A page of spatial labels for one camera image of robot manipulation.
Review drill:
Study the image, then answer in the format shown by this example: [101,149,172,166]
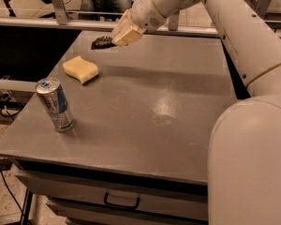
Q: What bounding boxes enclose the metal railing frame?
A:
[0,0,281,40]

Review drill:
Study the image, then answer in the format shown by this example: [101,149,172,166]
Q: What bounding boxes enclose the silver blue energy drink can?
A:
[35,77,74,132]

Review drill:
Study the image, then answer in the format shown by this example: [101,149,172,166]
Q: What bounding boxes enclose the black floor cable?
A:
[0,138,25,218]

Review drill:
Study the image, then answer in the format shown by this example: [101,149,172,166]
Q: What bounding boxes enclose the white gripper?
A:
[111,0,167,47]

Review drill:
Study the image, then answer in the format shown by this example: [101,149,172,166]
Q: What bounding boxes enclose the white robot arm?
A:
[112,0,281,225]

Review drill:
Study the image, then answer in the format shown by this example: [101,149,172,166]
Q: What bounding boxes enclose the white drawer with black handle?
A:
[16,171,208,225]

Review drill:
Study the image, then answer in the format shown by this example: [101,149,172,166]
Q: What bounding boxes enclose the black rxbar chocolate wrapper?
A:
[91,37,115,50]

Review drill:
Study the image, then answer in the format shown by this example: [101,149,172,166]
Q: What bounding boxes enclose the yellow sponge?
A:
[63,56,99,84]

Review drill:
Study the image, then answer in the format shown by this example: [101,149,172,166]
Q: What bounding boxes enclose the seated person in jeans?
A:
[78,0,135,17]

